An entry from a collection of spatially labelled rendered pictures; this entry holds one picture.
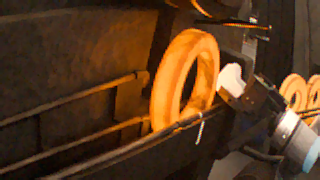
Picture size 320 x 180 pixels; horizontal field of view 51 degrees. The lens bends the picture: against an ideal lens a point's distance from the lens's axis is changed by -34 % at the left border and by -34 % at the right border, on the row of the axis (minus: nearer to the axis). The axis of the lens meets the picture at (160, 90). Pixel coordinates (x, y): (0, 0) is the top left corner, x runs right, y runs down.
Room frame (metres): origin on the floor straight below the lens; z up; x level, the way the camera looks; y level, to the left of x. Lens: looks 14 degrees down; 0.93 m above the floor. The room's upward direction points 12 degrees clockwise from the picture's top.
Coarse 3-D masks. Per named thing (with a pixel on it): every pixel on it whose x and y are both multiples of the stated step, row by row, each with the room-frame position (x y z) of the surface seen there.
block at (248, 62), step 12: (228, 48) 1.01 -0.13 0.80; (228, 60) 0.95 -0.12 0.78; (240, 60) 0.94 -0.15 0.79; (252, 60) 0.98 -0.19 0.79; (228, 108) 0.94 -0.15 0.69; (228, 120) 0.94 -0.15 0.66; (240, 120) 0.97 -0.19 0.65; (228, 132) 0.93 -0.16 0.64; (216, 144) 0.94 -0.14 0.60; (216, 156) 0.94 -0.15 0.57
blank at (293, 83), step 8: (288, 80) 1.07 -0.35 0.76; (296, 80) 1.07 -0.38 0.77; (280, 88) 1.07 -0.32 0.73; (288, 88) 1.05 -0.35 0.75; (296, 88) 1.07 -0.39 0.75; (304, 88) 1.10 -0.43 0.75; (288, 96) 1.06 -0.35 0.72; (296, 96) 1.12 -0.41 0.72; (304, 96) 1.10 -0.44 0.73; (296, 104) 1.11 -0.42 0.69; (304, 104) 1.11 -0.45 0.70
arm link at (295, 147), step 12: (300, 120) 0.77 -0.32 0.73; (300, 132) 0.74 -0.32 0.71; (312, 132) 0.75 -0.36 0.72; (288, 144) 0.74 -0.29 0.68; (300, 144) 0.73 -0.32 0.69; (312, 144) 0.71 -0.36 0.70; (288, 156) 0.75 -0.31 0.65; (300, 156) 0.72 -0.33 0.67; (312, 156) 0.70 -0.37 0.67; (288, 168) 0.78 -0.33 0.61; (300, 168) 0.73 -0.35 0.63
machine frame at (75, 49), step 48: (0, 0) 0.45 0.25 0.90; (48, 0) 0.56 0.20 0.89; (96, 0) 0.69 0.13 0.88; (144, 0) 0.83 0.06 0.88; (0, 48) 0.41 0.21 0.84; (48, 48) 0.52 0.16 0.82; (96, 48) 0.64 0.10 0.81; (144, 48) 0.76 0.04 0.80; (240, 48) 1.21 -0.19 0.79; (0, 96) 0.42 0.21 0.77; (48, 96) 0.54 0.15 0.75; (96, 96) 0.66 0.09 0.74; (144, 96) 0.84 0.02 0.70; (0, 144) 0.42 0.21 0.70; (48, 144) 0.54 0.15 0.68; (96, 144) 0.67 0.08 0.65
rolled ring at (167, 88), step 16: (192, 32) 0.75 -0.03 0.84; (176, 48) 0.71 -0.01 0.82; (192, 48) 0.72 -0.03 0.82; (208, 48) 0.78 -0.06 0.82; (160, 64) 0.70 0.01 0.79; (176, 64) 0.69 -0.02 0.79; (208, 64) 0.82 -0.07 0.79; (160, 80) 0.69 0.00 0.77; (176, 80) 0.69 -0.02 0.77; (208, 80) 0.82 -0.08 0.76; (160, 96) 0.69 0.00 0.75; (176, 96) 0.69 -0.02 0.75; (192, 96) 0.83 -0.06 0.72; (208, 96) 0.82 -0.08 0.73; (160, 112) 0.69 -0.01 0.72; (176, 112) 0.71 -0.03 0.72; (192, 112) 0.80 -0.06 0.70; (160, 128) 0.71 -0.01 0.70
